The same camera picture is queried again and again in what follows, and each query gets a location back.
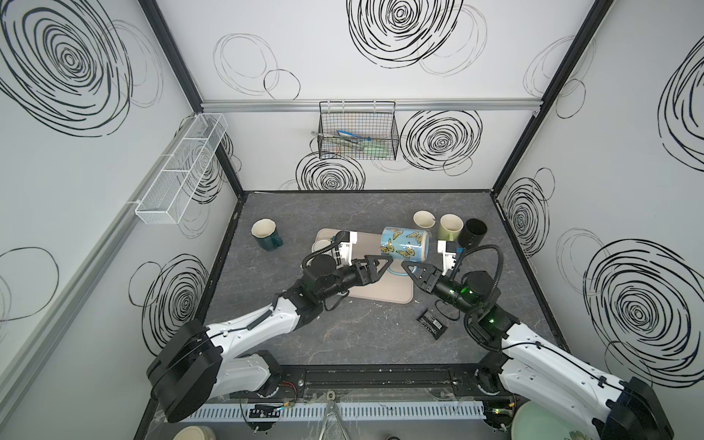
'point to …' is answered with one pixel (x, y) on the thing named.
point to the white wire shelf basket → (168, 192)
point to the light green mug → (450, 225)
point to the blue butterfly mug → (405, 244)
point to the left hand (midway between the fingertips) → (389, 264)
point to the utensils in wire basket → (345, 137)
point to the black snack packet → (430, 323)
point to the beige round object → (195, 433)
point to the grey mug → (423, 218)
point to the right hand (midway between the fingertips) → (401, 270)
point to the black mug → (472, 233)
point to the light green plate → (534, 421)
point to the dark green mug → (265, 232)
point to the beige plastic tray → (388, 287)
